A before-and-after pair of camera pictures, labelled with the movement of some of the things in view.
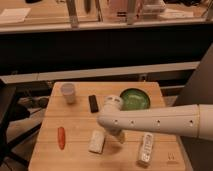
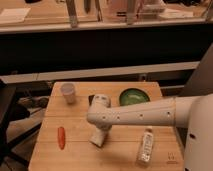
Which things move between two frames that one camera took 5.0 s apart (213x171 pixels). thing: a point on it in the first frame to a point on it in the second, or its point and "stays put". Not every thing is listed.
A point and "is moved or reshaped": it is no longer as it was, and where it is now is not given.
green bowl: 135,99 stays put
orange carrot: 61,137 stays put
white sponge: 97,141 is moved or reshaped
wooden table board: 71,139 stays put
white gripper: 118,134 to 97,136
